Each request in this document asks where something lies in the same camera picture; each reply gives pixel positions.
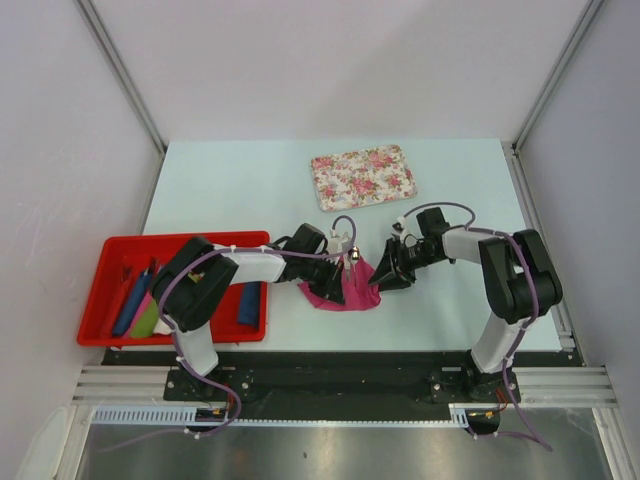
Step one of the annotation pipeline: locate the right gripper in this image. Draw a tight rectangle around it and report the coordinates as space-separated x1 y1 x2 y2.
368 237 442 292

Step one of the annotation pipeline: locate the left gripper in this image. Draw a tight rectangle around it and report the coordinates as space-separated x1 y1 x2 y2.
297 255 345 305

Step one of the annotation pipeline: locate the pink paper napkin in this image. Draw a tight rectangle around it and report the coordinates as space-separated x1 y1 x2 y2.
298 258 381 312

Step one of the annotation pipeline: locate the silver spoon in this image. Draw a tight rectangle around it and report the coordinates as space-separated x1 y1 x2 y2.
348 246 360 286

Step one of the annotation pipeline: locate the floral tray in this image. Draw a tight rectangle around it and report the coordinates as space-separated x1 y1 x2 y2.
310 145 418 212

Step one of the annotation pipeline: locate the silver knife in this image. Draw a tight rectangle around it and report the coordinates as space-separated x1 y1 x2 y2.
342 255 351 281

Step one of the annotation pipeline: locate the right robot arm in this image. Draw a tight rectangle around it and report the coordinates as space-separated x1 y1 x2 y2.
369 202 563 401

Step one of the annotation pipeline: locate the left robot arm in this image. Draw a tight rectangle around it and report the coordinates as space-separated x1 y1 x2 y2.
149 223 354 400

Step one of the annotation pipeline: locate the blue napkin roll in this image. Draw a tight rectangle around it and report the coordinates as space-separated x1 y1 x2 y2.
112 269 154 337
236 282 261 329

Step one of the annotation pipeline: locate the green napkin roll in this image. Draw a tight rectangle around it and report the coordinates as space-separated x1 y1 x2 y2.
128 300 159 339

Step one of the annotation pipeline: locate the red plastic bin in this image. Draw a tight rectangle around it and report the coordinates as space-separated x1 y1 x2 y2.
77 233 268 348

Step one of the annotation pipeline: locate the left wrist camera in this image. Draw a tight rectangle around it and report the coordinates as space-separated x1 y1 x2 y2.
327 230 352 258

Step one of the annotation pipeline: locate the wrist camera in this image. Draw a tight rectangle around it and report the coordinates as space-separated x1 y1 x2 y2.
327 230 352 258
391 215 410 242

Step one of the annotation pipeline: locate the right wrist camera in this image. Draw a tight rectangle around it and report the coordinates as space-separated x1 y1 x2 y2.
391 215 410 242

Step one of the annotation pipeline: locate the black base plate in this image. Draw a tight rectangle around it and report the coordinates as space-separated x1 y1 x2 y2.
100 352 584 421

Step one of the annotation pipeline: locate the white cable duct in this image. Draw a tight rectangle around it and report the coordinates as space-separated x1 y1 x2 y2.
92 405 469 428

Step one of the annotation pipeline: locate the aluminium rail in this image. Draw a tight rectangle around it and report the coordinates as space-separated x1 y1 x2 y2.
71 366 618 408

